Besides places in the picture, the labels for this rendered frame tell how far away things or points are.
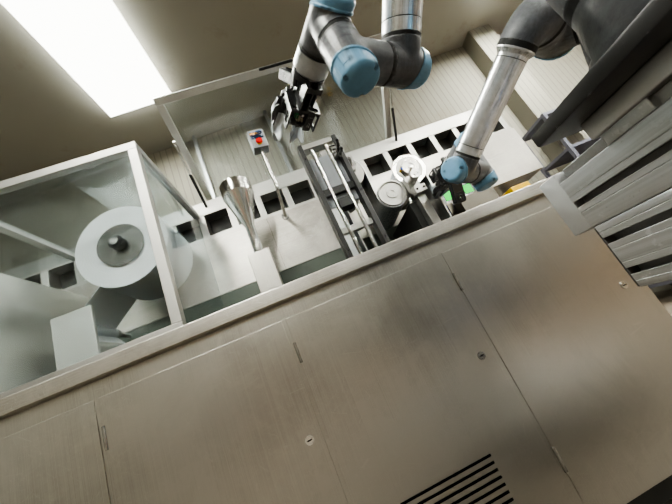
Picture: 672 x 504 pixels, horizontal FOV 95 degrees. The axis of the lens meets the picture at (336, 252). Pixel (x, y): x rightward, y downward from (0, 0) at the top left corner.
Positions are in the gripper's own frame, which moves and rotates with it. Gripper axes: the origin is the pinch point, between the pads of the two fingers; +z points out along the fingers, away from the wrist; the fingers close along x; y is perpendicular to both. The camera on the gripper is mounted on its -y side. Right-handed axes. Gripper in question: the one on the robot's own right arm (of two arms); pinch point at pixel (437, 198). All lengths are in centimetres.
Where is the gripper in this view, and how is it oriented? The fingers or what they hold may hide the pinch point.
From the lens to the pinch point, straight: 140.3
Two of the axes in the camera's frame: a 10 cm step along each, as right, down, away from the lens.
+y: -4.0, -8.7, 3.0
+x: -9.2, 3.7, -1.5
